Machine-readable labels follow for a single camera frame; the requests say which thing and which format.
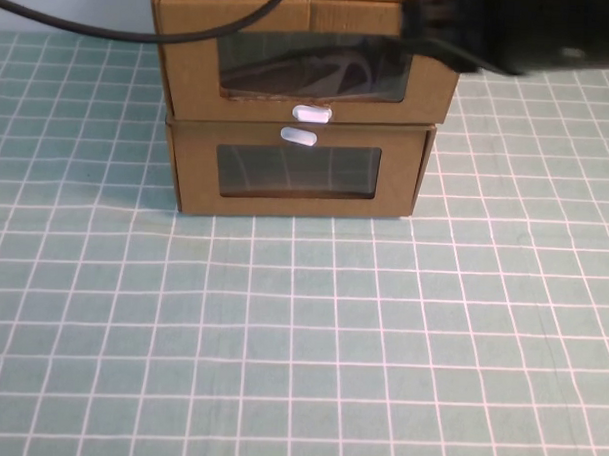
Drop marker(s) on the green checked tablecloth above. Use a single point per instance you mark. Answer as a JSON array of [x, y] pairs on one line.
[[300, 338]]

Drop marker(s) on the lower cardboard drawer with window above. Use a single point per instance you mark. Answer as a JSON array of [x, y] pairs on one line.
[[430, 142]]

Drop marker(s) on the cardboard drawer with small window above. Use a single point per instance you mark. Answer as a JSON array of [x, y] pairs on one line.
[[196, 189]]

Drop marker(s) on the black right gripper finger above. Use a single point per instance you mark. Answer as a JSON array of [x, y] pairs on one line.
[[441, 51]]

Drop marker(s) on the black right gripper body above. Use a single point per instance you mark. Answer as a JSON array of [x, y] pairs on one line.
[[531, 31]]

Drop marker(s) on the cardboard drawer with large window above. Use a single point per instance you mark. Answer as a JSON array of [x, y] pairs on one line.
[[189, 84]]

